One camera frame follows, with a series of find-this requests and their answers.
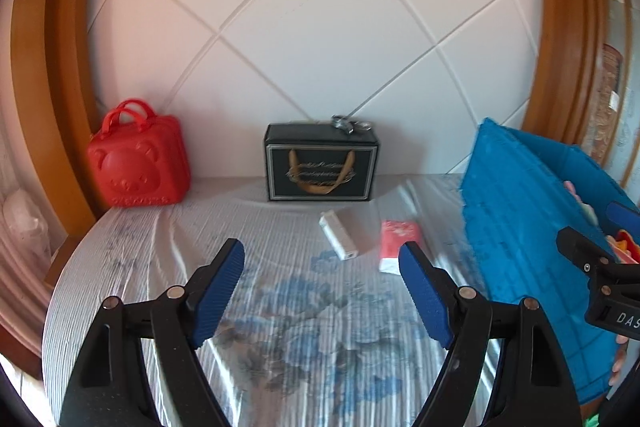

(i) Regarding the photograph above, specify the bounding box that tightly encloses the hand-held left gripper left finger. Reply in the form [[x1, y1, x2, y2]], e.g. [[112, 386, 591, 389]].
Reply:
[[59, 238, 246, 427]]

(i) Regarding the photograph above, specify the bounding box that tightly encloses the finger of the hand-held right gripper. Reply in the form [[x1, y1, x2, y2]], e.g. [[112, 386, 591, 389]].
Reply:
[[605, 202, 640, 230], [556, 227, 640, 303]]

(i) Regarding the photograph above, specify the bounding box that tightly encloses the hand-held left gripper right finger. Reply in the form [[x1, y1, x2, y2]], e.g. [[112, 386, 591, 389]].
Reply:
[[398, 241, 583, 427]]

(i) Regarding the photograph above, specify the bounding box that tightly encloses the small yellow orange toy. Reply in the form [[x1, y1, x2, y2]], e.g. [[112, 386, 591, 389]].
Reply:
[[607, 229, 640, 265]]

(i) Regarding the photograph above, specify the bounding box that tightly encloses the blue plastic storage bin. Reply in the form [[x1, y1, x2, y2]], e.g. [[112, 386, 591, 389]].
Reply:
[[460, 118, 640, 403]]

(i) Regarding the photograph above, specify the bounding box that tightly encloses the person's right hand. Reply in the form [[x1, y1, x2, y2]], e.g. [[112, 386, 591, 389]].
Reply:
[[609, 332, 632, 389]]

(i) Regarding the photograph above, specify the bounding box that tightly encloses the pink tissue packet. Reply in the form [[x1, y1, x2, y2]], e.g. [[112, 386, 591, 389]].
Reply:
[[378, 220, 422, 275]]

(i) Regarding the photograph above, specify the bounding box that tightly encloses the striped floral bed sheet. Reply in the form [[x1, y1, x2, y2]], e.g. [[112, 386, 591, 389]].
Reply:
[[42, 174, 506, 427]]

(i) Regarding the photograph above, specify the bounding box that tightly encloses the small white box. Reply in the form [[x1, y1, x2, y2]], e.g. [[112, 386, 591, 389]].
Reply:
[[319, 210, 361, 261]]

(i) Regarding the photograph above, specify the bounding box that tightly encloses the patterned rolled carpet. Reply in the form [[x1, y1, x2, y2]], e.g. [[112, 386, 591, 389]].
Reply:
[[582, 44, 623, 170]]

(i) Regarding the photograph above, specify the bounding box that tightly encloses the red bear-shaped case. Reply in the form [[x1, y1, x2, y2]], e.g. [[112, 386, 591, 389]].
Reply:
[[86, 99, 192, 208]]

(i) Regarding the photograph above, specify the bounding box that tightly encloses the pale bundled cloth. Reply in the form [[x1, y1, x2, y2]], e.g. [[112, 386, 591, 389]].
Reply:
[[0, 187, 53, 278]]

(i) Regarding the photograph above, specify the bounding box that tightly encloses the white padded headboard panel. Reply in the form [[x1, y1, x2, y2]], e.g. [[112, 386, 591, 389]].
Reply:
[[87, 0, 546, 182]]

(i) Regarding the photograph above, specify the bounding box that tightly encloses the black gift box gold handle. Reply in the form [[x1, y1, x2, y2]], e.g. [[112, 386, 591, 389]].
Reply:
[[264, 123, 379, 202]]

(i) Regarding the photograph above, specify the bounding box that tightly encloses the wooden headboard frame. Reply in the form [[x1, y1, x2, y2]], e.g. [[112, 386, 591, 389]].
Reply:
[[10, 0, 608, 288]]

